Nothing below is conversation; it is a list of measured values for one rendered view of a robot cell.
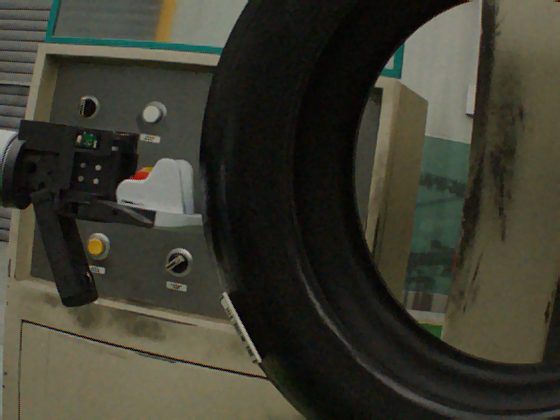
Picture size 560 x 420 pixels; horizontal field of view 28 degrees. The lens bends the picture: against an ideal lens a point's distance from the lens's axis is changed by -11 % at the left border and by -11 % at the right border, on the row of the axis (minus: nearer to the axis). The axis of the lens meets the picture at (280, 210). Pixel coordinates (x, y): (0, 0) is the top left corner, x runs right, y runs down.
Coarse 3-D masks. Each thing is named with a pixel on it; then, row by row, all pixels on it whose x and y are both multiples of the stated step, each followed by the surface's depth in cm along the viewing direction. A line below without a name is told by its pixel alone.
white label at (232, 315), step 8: (224, 296) 94; (224, 304) 96; (232, 312) 94; (232, 320) 96; (240, 328) 94; (240, 336) 96; (248, 336) 94; (248, 344) 94; (248, 352) 97; (256, 352) 94; (256, 360) 94
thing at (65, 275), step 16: (32, 192) 108; (48, 192) 108; (48, 208) 108; (48, 224) 108; (64, 224) 108; (48, 240) 108; (64, 240) 107; (80, 240) 111; (48, 256) 108; (64, 256) 107; (80, 256) 110; (64, 272) 107; (80, 272) 108; (64, 288) 107; (80, 288) 107; (96, 288) 110; (64, 304) 107; (80, 304) 108
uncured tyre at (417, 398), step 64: (256, 0) 96; (320, 0) 92; (384, 0) 117; (448, 0) 116; (256, 64) 93; (320, 64) 118; (384, 64) 120; (256, 128) 93; (320, 128) 119; (256, 192) 93; (320, 192) 119; (256, 256) 94; (320, 256) 119; (256, 320) 95; (320, 320) 92; (384, 320) 118; (320, 384) 93; (384, 384) 91; (448, 384) 116; (512, 384) 115
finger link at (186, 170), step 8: (176, 160) 108; (184, 168) 108; (184, 176) 108; (192, 176) 108; (184, 184) 108; (192, 184) 108; (184, 192) 108; (192, 192) 108; (192, 200) 108; (192, 208) 108
